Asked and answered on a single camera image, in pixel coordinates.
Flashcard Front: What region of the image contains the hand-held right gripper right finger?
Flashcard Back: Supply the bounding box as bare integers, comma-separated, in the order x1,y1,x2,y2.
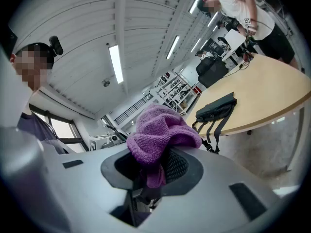
163,148,190,185

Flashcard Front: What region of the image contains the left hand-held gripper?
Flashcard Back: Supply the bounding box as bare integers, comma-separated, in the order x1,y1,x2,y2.
89,134,127,153

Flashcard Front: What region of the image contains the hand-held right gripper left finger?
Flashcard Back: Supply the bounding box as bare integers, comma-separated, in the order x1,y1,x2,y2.
114,151,143,182

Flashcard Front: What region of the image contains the purple cloth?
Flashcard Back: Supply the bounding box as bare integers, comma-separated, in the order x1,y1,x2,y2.
126,103,203,189

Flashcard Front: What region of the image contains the black fabric bag with straps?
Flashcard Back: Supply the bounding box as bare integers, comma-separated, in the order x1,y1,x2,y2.
191,92,238,154

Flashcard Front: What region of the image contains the dark-framed window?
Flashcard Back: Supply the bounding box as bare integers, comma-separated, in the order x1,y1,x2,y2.
29,104,86,152

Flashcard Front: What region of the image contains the black metal railing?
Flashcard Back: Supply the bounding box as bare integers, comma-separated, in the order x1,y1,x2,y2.
114,93,154,125

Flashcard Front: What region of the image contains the person's dark printed shirt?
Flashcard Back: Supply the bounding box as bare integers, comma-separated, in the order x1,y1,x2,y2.
17,112,68,155

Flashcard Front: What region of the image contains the white shelf rack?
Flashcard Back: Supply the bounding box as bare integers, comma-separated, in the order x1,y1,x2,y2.
155,71,202,116

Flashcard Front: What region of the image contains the person's head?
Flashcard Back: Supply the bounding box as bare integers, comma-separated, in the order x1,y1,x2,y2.
9,42,55,92

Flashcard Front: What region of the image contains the black office chair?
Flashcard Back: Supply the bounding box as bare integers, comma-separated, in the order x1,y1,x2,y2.
195,56,229,89

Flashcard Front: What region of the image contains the white shade table lamp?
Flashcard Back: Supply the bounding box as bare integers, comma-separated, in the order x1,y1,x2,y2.
223,29,246,50

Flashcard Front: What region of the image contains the black head-worn camera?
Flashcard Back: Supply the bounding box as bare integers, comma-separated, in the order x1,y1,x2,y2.
48,35,64,56

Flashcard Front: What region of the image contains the black lamp cable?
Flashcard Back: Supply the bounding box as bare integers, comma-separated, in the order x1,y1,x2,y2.
223,54,253,79

